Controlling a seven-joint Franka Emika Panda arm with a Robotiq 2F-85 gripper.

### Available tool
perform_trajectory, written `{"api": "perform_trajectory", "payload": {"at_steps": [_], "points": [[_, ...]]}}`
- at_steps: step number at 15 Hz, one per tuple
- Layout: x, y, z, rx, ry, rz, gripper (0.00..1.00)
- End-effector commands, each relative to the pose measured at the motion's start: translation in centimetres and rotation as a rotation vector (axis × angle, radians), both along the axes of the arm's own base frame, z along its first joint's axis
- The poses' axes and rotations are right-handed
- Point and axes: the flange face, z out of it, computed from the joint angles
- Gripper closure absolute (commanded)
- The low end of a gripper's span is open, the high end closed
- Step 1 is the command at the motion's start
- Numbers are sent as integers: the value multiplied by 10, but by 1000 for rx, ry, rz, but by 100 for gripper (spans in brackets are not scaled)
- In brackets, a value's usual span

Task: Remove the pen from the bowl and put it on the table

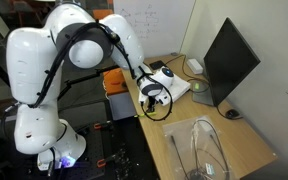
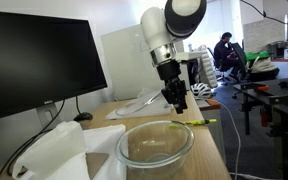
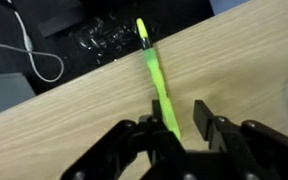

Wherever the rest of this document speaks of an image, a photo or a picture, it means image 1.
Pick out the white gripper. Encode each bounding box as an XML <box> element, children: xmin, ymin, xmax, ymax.
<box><xmin>138</xmin><ymin>88</ymin><xmax>171</xmax><ymax>113</ymax></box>

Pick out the yellow-green pen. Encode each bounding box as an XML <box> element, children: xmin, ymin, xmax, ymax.
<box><xmin>133</xmin><ymin>112</ymin><xmax>158</xmax><ymax>118</ymax></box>

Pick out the black flat pad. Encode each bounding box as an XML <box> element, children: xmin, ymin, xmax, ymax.
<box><xmin>149</xmin><ymin>59</ymin><xmax>167</xmax><ymax>71</ymax></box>

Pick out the orange storage cabinet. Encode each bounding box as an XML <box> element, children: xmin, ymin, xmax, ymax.
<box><xmin>102</xmin><ymin>68</ymin><xmax>137</xmax><ymax>121</ymax></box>

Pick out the silver monitor stand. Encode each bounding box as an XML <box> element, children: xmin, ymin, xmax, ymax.
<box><xmin>191</xmin><ymin>79</ymin><xmax>216</xmax><ymax>107</ymax></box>

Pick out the white power adapter box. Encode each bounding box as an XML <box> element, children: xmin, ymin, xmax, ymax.
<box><xmin>186</xmin><ymin>58</ymin><xmax>204</xmax><ymax>75</ymax></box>

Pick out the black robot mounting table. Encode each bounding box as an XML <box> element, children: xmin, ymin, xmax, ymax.
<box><xmin>0</xmin><ymin>99</ymin><xmax>161</xmax><ymax>180</ymax></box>

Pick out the whiteboard with dark writing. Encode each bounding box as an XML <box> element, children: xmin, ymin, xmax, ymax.
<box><xmin>113</xmin><ymin>0</ymin><xmax>197</xmax><ymax>58</ymax></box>

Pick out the black round mouse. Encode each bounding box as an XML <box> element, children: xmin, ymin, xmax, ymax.
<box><xmin>225</xmin><ymin>108</ymin><xmax>241</xmax><ymax>120</ymax></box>

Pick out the black computer monitor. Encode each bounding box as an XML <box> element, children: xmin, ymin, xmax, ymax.
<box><xmin>202</xmin><ymin>17</ymin><xmax>262</xmax><ymax>108</ymax></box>

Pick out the clear plastic bag with cables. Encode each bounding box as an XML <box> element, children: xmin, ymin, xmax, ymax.
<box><xmin>162</xmin><ymin>115</ymin><xmax>233</xmax><ymax>180</ymax></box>

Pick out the black monitor cable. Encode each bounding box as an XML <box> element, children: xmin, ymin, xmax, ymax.
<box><xmin>165</xmin><ymin>53</ymin><xmax>228</xmax><ymax>118</ymax></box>

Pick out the orange handled clamp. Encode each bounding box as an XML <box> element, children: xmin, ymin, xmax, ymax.
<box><xmin>93</xmin><ymin>121</ymin><xmax>114</xmax><ymax>131</ymax></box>
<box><xmin>96</xmin><ymin>153</ymin><xmax>119</xmax><ymax>168</ymax></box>

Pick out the black camera mount rod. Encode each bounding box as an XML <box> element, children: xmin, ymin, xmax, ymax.
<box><xmin>57</xmin><ymin>64</ymin><xmax>120</xmax><ymax>101</ymax></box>

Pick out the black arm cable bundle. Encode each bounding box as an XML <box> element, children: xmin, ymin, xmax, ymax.
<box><xmin>28</xmin><ymin>20</ymin><xmax>174</xmax><ymax>111</ymax></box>

